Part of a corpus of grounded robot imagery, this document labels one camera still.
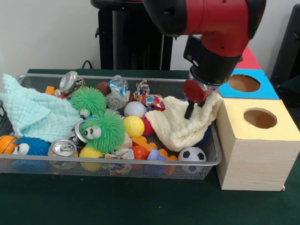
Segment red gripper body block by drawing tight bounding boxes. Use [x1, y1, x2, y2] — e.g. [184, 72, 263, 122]
[182, 79, 214, 104]

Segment cream waffle cloth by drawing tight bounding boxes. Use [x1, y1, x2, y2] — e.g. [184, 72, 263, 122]
[145, 92, 223, 152]

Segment wooden box with three holes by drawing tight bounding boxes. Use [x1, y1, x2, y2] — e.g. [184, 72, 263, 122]
[210, 46, 300, 191]

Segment shallow silver mesh bin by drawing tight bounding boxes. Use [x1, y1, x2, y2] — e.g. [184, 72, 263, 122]
[0, 73, 223, 180]

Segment small soccer ball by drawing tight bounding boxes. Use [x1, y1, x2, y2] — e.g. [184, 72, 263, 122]
[178, 147, 207, 172]

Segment white baseball toy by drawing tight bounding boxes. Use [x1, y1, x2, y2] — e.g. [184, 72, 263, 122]
[123, 101, 147, 118]

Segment yellow ball with seam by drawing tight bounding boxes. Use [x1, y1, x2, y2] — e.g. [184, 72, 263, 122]
[122, 115, 145, 138]

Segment green puffer ball, big eyes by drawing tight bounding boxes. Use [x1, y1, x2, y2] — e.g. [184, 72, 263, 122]
[81, 112, 126, 153]

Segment side table with green cloth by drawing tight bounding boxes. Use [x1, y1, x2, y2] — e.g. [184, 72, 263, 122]
[277, 76, 300, 111]

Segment black upright panel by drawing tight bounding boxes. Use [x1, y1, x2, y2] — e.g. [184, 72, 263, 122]
[269, 3, 300, 83]

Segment dark green table cloth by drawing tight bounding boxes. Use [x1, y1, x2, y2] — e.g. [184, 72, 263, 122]
[0, 68, 300, 225]

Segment yellow foam ball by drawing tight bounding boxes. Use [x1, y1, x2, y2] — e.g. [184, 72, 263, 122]
[79, 146, 105, 171]

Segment crushed pale can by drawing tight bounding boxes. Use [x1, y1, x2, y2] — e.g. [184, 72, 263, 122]
[48, 138, 79, 157]

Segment mint green waffle cloth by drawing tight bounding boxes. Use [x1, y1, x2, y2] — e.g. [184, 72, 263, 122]
[0, 74, 82, 143]

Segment blue puffer ball with eyes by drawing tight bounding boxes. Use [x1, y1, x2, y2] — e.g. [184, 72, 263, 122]
[13, 135, 52, 157]

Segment orange basketball toy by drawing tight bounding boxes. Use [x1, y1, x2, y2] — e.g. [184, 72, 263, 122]
[0, 135, 19, 155]

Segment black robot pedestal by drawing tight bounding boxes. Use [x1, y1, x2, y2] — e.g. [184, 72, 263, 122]
[90, 0, 174, 70]

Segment black looped cable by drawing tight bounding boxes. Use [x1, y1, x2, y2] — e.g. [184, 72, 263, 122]
[82, 60, 102, 70]

